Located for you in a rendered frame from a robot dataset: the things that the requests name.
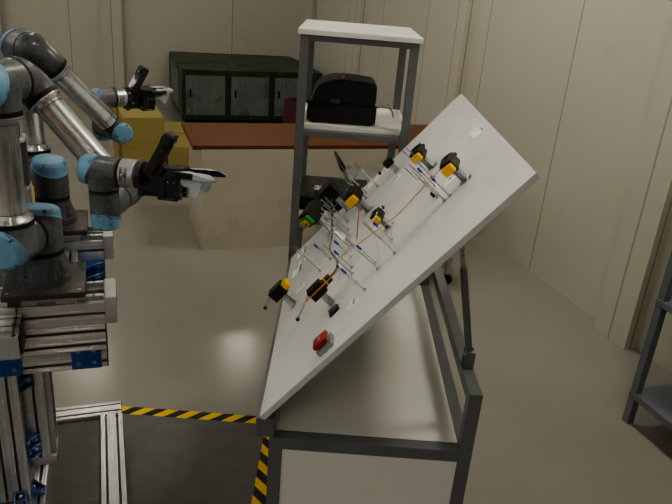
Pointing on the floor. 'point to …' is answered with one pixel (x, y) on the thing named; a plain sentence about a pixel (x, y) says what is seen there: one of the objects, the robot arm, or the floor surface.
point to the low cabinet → (232, 86)
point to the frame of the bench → (297, 440)
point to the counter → (262, 179)
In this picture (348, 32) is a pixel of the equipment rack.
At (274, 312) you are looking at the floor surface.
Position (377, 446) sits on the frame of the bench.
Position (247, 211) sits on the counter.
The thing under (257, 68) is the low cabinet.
